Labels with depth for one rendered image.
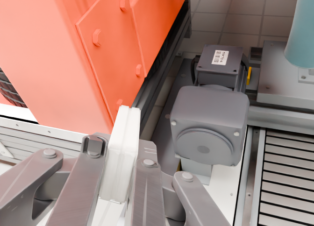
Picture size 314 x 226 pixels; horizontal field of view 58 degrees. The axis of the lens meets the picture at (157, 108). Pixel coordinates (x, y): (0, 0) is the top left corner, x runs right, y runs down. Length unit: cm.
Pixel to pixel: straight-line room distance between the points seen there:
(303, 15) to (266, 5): 130
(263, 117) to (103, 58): 71
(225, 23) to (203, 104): 110
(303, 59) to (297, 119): 38
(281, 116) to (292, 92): 8
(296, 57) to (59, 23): 49
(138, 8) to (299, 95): 64
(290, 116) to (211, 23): 90
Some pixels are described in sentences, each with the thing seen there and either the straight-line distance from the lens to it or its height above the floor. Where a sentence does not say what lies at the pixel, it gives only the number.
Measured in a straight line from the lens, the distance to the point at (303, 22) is 63.
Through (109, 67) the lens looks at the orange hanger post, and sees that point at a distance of 43.
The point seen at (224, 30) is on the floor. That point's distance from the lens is 168.
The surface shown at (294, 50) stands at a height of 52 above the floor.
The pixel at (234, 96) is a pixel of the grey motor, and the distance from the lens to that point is 70.
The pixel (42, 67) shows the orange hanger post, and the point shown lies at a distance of 43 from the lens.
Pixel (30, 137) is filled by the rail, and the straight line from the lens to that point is 86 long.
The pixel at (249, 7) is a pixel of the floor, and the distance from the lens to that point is 189.
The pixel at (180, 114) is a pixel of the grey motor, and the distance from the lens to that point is 66.
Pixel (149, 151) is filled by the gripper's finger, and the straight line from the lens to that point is 16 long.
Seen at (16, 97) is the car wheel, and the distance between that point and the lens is 98.
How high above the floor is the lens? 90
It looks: 47 degrees down
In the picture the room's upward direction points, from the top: 11 degrees counter-clockwise
